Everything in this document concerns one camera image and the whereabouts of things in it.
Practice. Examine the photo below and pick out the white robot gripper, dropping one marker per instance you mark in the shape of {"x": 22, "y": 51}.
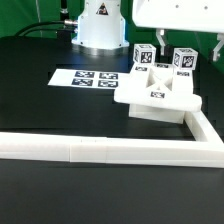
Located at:
{"x": 188, "y": 15}

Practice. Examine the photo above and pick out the white tagged cube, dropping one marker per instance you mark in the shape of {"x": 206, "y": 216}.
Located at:
{"x": 185, "y": 58}
{"x": 144, "y": 53}

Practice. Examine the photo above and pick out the white chair back frame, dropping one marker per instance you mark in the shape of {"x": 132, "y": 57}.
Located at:
{"x": 158, "y": 86}

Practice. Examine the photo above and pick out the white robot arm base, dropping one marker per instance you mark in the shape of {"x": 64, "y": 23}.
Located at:
{"x": 101, "y": 29}

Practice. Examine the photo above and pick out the white marker sheet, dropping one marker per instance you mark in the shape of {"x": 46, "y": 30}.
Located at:
{"x": 87, "y": 79}

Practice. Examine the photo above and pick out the white U-shaped fixture frame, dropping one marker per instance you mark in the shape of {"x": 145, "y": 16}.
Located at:
{"x": 205, "y": 150}

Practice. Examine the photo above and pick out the black antenna post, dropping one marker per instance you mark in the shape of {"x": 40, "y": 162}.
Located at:
{"x": 64, "y": 32}

